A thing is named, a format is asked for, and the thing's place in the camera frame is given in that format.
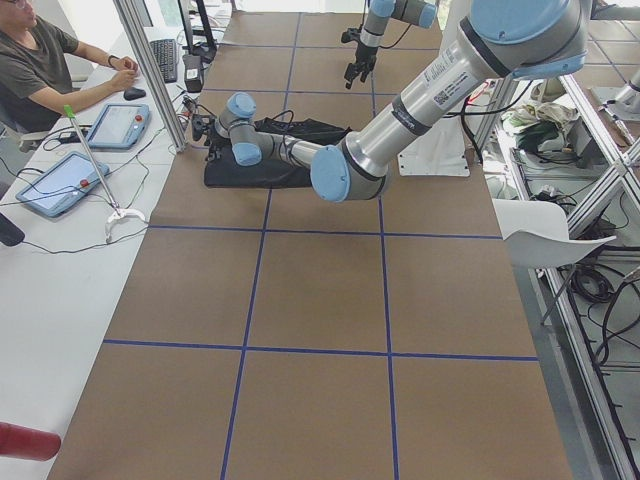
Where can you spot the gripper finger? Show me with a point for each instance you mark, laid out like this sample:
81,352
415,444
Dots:
365,69
350,74

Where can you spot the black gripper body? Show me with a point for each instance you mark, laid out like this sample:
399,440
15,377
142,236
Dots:
364,54
218,141

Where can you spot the black printed t-shirt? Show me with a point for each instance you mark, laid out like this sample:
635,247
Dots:
274,172

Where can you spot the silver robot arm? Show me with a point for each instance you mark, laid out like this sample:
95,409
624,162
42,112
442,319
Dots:
369,34
527,40

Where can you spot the small black labelled box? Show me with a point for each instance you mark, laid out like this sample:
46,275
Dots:
193,74

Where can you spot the black computer mouse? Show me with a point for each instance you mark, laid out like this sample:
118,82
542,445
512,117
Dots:
133,93

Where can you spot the far teach pendant tablet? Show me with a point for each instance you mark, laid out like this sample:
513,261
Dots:
118,126

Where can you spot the teach pendant tablet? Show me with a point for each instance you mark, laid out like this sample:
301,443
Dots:
118,126
60,187

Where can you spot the black monitor on stand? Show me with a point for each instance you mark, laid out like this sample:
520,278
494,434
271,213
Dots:
199,40

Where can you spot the black computer keyboard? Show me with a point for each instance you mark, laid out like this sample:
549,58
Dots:
165,54

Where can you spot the metal reacher grabber tool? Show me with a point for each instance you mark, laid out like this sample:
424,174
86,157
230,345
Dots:
119,213

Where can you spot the near teach pendant tablet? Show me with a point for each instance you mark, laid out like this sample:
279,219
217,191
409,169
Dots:
60,187

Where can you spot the seated man grey shirt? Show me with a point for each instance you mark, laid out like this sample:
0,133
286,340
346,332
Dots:
36,84

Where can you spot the white plastic chair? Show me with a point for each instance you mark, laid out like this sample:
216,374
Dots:
537,235

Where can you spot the red fire extinguisher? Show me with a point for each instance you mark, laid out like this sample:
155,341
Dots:
30,444

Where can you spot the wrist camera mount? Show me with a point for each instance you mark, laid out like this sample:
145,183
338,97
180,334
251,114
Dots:
351,35
200,126

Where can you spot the aluminium frame post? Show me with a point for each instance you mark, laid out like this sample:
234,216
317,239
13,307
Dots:
133,27

